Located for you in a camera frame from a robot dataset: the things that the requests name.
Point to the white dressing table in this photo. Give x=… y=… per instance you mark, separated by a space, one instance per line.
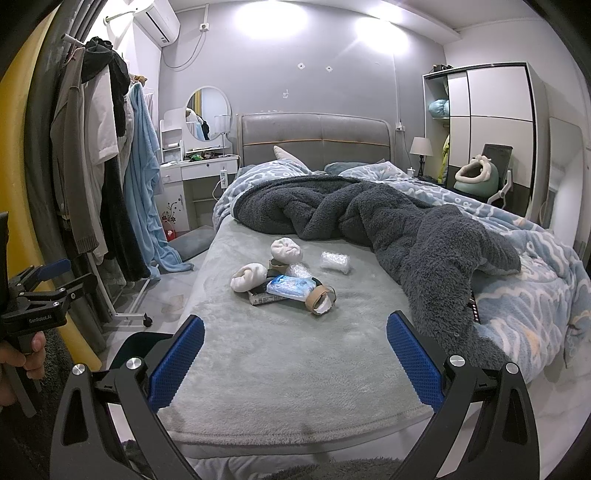
x=192 y=172

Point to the black tissue pack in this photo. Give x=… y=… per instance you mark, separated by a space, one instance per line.
x=259 y=296

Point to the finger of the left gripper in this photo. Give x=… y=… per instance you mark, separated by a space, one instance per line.
x=78 y=288
x=34 y=275

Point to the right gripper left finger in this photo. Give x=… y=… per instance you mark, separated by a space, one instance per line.
x=85 y=443

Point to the person's left hand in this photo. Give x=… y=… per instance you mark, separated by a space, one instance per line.
x=32 y=364

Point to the blue tissue pack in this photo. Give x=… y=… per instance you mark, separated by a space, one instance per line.
x=289 y=287

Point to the white air conditioner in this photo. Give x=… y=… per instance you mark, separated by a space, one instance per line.
x=158 y=20

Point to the green plush cushion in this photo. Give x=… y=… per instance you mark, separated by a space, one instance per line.
x=479 y=178

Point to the hanging dark clothes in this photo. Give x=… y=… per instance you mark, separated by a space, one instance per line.
x=91 y=130

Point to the round vanity mirror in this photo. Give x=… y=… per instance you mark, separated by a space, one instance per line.
x=207 y=114

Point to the bedside table lamp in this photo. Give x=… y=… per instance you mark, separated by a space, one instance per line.
x=421 y=147

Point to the white pillow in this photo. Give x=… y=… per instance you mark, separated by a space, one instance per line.
x=283 y=155

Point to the light blue hanging garment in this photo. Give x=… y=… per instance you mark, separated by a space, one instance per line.
x=141 y=180

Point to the grey leather headboard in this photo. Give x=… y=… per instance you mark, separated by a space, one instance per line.
x=317 y=139

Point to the white wardrobe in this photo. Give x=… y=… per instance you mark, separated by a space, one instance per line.
x=469 y=108

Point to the bubble wrap piece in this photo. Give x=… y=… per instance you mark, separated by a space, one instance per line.
x=335 y=262
x=298 y=270

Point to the white sock ball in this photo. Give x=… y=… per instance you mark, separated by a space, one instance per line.
x=248 y=277
x=286 y=251

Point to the white clothes rack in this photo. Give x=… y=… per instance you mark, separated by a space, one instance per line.
x=123 y=302

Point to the black desk chair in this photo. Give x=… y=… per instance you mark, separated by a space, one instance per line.
x=500 y=157

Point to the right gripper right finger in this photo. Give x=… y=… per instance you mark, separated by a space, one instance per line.
x=504 y=443

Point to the dark grey fleece blanket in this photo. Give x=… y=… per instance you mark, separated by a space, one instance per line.
x=432 y=252

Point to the small cardboard tape roll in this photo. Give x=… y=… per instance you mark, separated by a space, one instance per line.
x=277 y=268

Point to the grey floor cushion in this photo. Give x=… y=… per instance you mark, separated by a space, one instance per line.
x=194 y=242

